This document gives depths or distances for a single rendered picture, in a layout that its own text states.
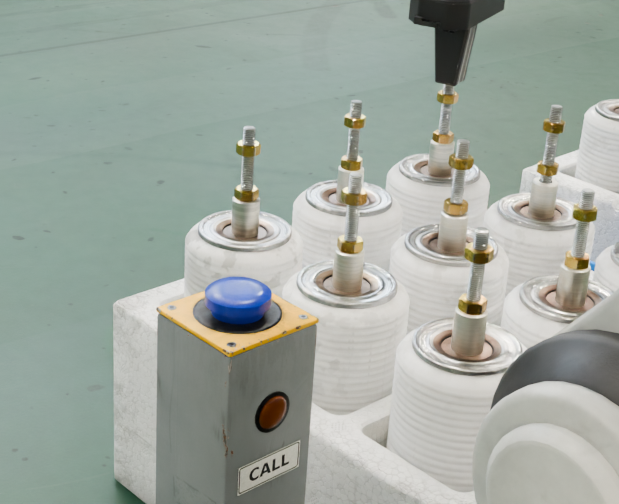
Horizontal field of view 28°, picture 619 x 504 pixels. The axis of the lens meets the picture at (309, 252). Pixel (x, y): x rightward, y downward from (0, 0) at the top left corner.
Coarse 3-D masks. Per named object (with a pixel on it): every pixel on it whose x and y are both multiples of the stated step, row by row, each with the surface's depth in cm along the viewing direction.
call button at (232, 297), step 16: (208, 288) 75; (224, 288) 75; (240, 288) 75; (256, 288) 75; (208, 304) 74; (224, 304) 73; (240, 304) 73; (256, 304) 73; (224, 320) 74; (240, 320) 74; (256, 320) 74
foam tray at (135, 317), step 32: (160, 288) 107; (128, 320) 103; (128, 352) 104; (128, 384) 106; (128, 416) 107; (320, 416) 90; (352, 416) 90; (384, 416) 91; (128, 448) 109; (320, 448) 88; (352, 448) 87; (384, 448) 87; (128, 480) 110; (320, 480) 89; (352, 480) 87; (384, 480) 84; (416, 480) 84
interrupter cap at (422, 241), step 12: (420, 228) 103; (432, 228) 104; (468, 228) 104; (408, 240) 101; (420, 240) 101; (432, 240) 102; (468, 240) 102; (492, 240) 102; (420, 252) 99; (432, 252) 99; (444, 252) 100; (456, 252) 100; (444, 264) 98; (456, 264) 98; (468, 264) 98
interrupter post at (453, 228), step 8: (448, 216) 99; (456, 216) 99; (464, 216) 99; (440, 224) 100; (448, 224) 99; (456, 224) 99; (464, 224) 99; (440, 232) 100; (448, 232) 100; (456, 232) 99; (464, 232) 100; (440, 240) 100; (448, 240) 100; (456, 240) 100; (464, 240) 100; (440, 248) 101; (448, 248) 100; (456, 248) 100; (464, 248) 101
